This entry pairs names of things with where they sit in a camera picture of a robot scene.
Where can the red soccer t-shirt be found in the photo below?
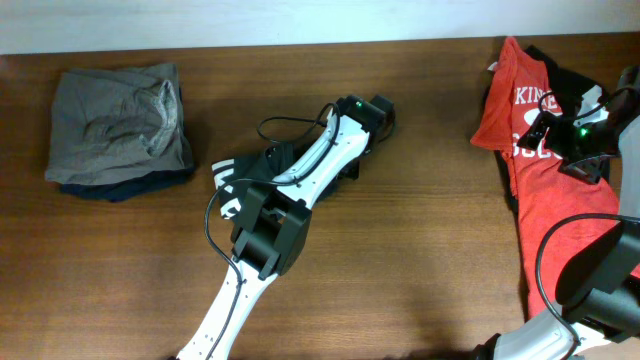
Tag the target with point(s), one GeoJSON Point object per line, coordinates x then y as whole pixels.
{"type": "Point", "coordinates": [542, 195]}

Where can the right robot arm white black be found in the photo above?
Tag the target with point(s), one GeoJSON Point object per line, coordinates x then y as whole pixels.
{"type": "Point", "coordinates": [597, 296]}

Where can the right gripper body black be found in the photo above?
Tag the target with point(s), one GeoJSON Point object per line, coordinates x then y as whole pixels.
{"type": "Point", "coordinates": [584, 149]}

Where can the black garment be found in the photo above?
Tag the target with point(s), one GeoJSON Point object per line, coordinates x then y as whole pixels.
{"type": "Point", "coordinates": [569, 84]}

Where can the navy folded garment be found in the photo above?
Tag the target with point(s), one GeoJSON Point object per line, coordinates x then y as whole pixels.
{"type": "Point", "coordinates": [122, 191]}

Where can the grey folded shirt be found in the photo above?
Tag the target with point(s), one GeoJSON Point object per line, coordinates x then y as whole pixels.
{"type": "Point", "coordinates": [111, 126]}

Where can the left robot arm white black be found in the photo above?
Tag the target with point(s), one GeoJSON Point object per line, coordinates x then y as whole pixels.
{"type": "Point", "coordinates": [272, 224]}

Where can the dark green t-shirt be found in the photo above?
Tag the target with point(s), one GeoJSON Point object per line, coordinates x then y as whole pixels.
{"type": "Point", "coordinates": [245, 175]}

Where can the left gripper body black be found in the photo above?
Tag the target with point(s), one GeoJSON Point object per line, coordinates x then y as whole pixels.
{"type": "Point", "coordinates": [352, 169]}

